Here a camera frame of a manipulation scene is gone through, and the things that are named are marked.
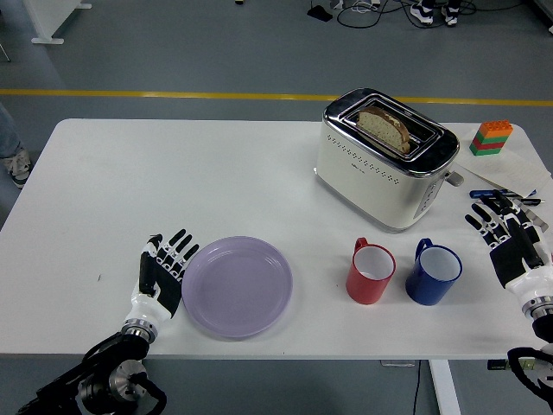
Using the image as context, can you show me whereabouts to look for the purple plastic plate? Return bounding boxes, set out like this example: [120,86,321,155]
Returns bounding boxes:
[181,235,294,339]

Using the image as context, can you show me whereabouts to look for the black floor pedal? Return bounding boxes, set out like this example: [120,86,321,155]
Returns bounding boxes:
[307,5,334,22]

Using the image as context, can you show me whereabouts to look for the white chrome toaster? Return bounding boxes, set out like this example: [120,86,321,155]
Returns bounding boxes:
[314,87,466,234]

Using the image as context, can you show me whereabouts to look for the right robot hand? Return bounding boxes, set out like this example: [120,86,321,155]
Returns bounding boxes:
[464,189,553,303]

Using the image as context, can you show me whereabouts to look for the person's foot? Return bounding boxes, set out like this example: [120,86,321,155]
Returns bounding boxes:
[3,149,34,189]
[409,0,435,26]
[441,0,461,27]

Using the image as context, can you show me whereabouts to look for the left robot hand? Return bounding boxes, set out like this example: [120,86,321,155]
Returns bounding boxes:
[123,228,200,325]

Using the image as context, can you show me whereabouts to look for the person's leg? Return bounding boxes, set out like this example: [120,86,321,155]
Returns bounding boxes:
[0,103,21,159]

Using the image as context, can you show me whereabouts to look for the orange green red brick stack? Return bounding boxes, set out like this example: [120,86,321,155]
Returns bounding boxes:
[469,119,514,156]

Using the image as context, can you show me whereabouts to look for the red enamel mug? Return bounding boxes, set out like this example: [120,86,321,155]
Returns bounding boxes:
[345,236,397,306]

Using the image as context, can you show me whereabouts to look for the bread slice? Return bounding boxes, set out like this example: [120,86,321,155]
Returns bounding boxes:
[356,106,411,153]

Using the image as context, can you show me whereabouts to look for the white desk leg panel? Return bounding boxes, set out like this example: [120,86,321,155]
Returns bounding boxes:
[23,0,93,46]

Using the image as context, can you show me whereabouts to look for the black cable under table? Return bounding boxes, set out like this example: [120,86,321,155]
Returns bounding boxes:
[411,361,423,415]

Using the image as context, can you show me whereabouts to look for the blue enamel mug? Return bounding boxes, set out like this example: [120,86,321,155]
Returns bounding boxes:
[404,237,464,307]

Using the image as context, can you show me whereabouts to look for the white paper sheet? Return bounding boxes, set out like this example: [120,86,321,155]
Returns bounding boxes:
[453,142,553,195]

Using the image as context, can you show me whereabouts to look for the white table leg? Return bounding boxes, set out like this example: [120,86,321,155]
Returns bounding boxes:
[428,358,462,415]

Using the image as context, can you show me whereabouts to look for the black floor cable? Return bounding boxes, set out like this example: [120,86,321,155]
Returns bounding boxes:
[335,0,476,29]

